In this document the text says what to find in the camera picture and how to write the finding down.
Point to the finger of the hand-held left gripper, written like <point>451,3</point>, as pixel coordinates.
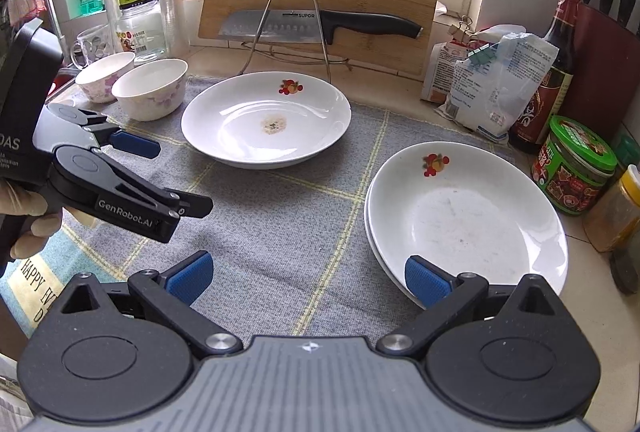
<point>135,144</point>
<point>150,207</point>

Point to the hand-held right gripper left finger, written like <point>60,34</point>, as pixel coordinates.
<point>192,277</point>

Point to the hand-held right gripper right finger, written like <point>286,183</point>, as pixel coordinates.
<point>425,282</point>

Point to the white plate one fruit print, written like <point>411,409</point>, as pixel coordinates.
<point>373,253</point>

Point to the white floral bowl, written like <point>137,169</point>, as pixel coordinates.
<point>150,84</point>
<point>102,71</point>

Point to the white plate two fruit prints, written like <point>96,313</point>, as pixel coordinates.
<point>465,217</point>

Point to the white plate brown stain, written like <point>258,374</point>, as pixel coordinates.
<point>265,121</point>

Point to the person's left hand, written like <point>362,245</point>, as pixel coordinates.
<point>35,232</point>

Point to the clear glass mug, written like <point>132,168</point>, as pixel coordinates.
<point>92,42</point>

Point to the grey and teal checked towel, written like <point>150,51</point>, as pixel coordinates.
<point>280,222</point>

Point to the metal faucet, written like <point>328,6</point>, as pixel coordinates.
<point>52,9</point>

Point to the pink cloth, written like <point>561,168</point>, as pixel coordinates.
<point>22,4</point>

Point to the glass jar yellow green lid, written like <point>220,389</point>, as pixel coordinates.
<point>140,31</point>

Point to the green lid sauce jar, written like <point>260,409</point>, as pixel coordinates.
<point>575,166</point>

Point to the yellow lid spice jar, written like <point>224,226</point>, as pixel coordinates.
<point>615,212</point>

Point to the orange and white bag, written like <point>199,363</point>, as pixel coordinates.
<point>442,74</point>

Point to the white and blue bag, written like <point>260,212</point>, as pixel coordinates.
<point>505,86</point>

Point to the green plastic bag clip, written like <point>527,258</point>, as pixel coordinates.
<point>480,56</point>

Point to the dark soy sauce bottle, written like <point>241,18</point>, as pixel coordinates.
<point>550,76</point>

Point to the small green lid jar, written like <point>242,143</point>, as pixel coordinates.
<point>629,147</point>

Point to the metal binder clip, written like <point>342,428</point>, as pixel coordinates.
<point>462,30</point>

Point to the dark red knife block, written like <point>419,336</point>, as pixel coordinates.
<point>607,76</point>

